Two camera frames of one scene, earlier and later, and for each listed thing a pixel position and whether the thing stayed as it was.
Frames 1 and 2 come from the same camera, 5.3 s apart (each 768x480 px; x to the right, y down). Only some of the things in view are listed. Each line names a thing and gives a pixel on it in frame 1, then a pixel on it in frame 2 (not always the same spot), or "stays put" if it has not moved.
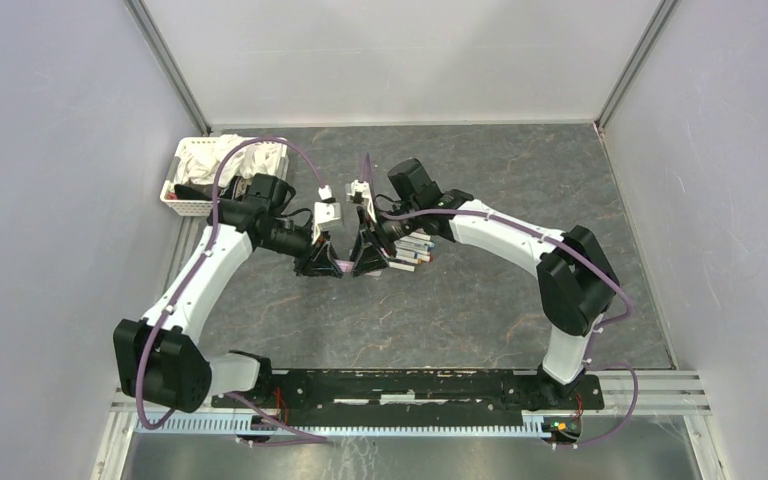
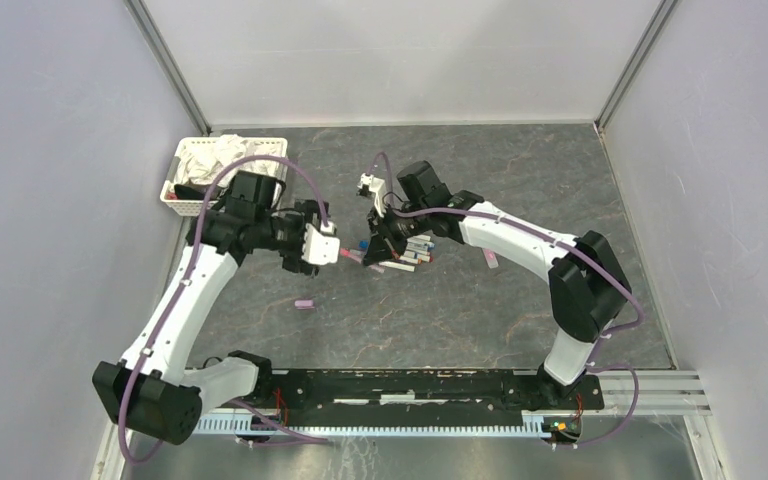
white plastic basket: [198, 207] stays put
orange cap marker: [409, 259] stays put
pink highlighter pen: [344, 265] → [491, 258]
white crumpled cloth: [228, 158] stays put
